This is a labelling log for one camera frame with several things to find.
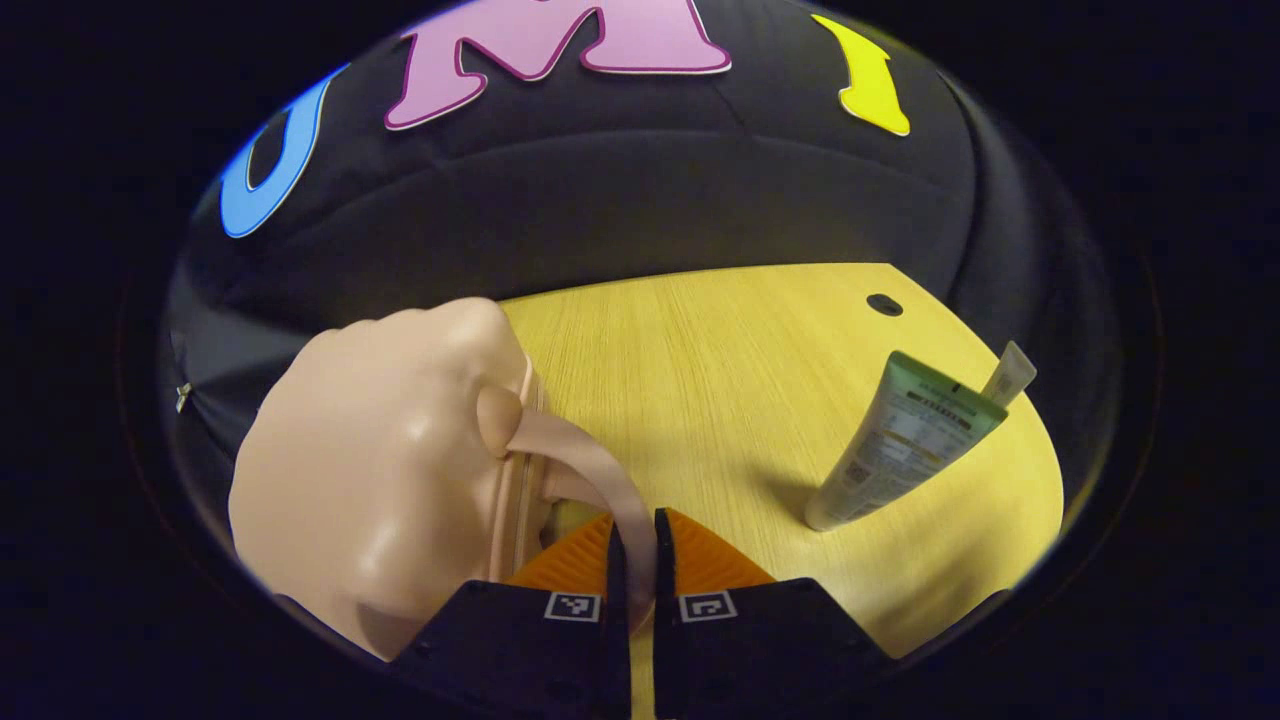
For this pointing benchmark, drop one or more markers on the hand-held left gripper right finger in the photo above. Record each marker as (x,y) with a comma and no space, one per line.
(760,650)

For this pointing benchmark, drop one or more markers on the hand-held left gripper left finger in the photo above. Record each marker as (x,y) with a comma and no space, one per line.
(520,650)

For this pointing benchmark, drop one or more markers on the pink hard-shell suitcase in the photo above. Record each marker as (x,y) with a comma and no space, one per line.
(380,460)

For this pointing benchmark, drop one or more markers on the green skin care tube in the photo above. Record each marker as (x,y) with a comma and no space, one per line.
(905,445)

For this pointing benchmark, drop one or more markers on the small white skin care tube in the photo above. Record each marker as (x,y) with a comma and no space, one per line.
(1012,372)

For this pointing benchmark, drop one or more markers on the silver metal clip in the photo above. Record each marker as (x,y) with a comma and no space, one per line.
(183,397)

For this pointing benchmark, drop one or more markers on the black backdrop cloth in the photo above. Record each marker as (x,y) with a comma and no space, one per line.
(600,190)

